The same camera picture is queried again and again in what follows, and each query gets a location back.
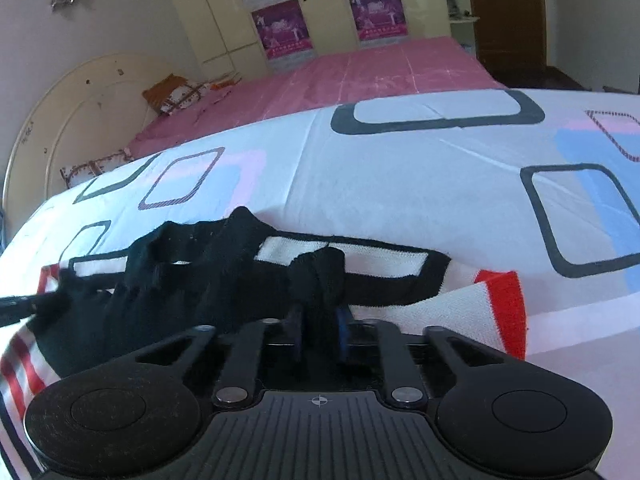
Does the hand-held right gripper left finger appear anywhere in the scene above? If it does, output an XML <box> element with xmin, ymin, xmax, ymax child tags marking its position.
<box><xmin>132</xmin><ymin>304</ymin><xmax>306</xmax><ymax>408</ymax></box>

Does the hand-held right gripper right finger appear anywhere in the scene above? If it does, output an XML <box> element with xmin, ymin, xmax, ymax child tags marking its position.
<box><xmin>334</xmin><ymin>305</ymin><xmax>506</xmax><ymax>408</ymax></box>

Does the cream corner shelf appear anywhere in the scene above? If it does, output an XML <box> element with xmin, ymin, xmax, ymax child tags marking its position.
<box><xmin>439</xmin><ymin>0</ymin><xmax>481</xmax><ymax>53</ymax></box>

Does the brown wooden door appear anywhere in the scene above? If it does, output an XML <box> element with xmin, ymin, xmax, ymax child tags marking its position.
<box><xmin>467</xmin><ymin>0</ymin><xmax>548</xmax><ymax>68</ymax></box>

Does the purple wall poster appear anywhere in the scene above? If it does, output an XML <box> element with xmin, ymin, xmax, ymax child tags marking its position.
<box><xmin>251</xmin><ymin>0</ymin><xmax>316</xmax><ymax>63</ymax></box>
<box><xmin>345</xmin><ymin>0</ymin><xmax>408</xmax><ymax>43</ymax></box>

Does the white patterned bed sheet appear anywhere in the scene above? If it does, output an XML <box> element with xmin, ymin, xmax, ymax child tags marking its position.
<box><xmin>0</xmin><ymin>87</ymin><xmax>640</xmax><ymax>480</ymax></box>

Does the cream round headboard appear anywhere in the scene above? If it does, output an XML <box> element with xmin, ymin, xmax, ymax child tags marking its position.
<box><xmin>2</xmin><ymin>52</ymin><xmax>176</xmax><ymax>211</ymax></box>

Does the cream wardrobe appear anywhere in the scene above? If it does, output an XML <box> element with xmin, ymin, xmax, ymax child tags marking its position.
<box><xmin>157</xmin><ymin>0</ymin><xmax>481</xmax><ymax>76</ymax></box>

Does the orange patterned pillow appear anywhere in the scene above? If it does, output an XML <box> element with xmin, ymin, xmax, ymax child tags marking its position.
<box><xmin>142</xmin><ymin>72</ymin><xmax>243</xmax><ymax>117</ymax></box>

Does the striped knit sweater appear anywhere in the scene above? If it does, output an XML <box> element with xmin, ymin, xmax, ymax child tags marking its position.
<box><xmin>0</xmin><ymin>206</ymin><xmax>528</xmax><ymax>480</ymax></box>

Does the white patterned pillow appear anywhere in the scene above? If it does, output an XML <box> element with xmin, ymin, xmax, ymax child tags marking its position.
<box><xmin>60</xmin><ymin>147</ymin><xmax>136</xmax><ymax>188</ymax></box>

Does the pink bed sheet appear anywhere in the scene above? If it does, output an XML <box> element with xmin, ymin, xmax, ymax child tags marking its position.
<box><xmin>125</xmin><ymin>35</ymin><xmax>506</xmax><ymax>158</ymax></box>

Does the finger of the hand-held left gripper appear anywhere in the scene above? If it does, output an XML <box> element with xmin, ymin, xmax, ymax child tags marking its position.
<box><xmin>0</xmin><ymin>292</ymin><xmax>66</xmax><ymax>329</ymax></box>

